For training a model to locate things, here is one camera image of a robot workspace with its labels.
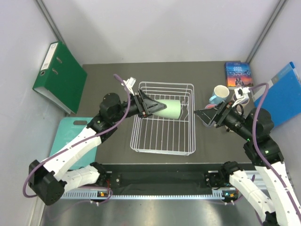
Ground blue plastic folder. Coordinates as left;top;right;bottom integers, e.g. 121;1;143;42
261;62;301;127

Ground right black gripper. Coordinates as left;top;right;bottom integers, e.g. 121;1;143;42
193;99;253;140

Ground cream ceramic mug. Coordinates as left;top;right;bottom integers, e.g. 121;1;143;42
225;126;233;132

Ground grey slotted cable duct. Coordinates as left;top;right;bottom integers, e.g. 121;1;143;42
61;188;237;200

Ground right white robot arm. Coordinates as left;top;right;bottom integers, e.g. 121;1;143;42
194;101;301;226

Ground teal cutting board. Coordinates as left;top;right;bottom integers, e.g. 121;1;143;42
49;117;97;171

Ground pink cup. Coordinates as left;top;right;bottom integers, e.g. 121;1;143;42
205;104;216;109

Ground white wire dish rack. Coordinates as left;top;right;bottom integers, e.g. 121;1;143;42
130;81;196;156

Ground green cup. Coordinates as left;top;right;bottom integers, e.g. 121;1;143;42
154;99;181;120

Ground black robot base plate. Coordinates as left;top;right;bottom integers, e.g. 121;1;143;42
79;163;266;191

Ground Jane Eyre paperback book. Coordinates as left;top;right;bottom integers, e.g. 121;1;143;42
224;62;253;90

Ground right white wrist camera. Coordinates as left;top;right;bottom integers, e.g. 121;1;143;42
232;87;251;107

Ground green lever arch binder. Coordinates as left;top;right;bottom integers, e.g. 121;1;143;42
32;41;87;114

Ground purple cup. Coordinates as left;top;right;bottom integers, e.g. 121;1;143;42
203;122;214;128

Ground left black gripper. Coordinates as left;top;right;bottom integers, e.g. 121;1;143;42
111;89;166;123

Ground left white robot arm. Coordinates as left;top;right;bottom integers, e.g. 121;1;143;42
24;90;167;206

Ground light blue mug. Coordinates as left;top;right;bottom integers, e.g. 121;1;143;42
209;85;230;105

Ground clear pink glass mug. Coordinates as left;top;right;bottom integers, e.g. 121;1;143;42
232;93;250;108

